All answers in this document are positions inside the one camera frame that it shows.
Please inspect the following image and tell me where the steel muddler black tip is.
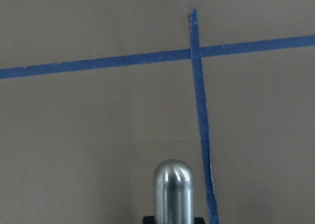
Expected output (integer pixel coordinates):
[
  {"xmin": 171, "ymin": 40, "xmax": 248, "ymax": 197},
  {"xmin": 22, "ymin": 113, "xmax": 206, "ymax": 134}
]
[{"xmin": 154, "ymin": 160, "xmax": 194, "ymax": 224}]

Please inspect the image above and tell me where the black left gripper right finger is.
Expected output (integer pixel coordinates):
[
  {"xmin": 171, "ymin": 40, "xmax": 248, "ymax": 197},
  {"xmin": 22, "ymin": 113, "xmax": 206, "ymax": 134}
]
[{"xmin": 194, "ymin": 217, "xmax": 206, "ymax": 224}]

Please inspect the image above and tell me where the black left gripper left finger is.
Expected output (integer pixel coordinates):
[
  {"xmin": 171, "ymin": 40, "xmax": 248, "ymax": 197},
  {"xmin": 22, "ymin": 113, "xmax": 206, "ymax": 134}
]
[{"xmin": 142, "ymin": 216, "xmax": 154, "ymax": 224}]

